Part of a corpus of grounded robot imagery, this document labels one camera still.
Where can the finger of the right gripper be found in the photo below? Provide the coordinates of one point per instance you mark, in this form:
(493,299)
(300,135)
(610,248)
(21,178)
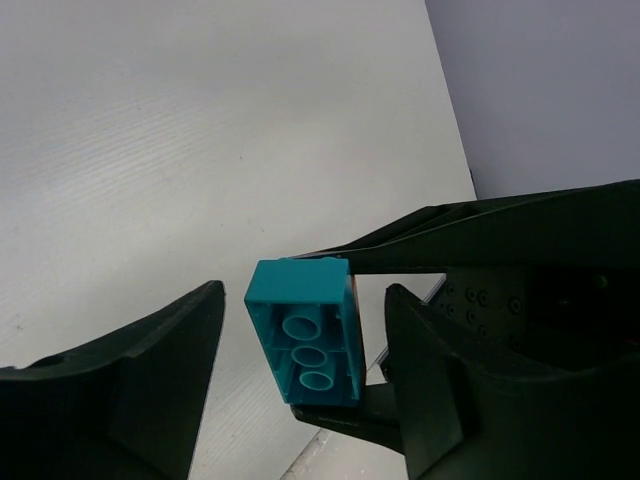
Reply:
(375,419)

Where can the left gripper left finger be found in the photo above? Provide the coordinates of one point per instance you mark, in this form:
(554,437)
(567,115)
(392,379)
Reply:
(127,405)

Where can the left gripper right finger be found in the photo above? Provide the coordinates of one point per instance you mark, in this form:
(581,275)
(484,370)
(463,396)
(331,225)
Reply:
(471,408)

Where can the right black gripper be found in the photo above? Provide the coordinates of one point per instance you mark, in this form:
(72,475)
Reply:
(568,318)

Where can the teal lego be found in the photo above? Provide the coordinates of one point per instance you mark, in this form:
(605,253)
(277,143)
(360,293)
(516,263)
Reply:
(306,317)

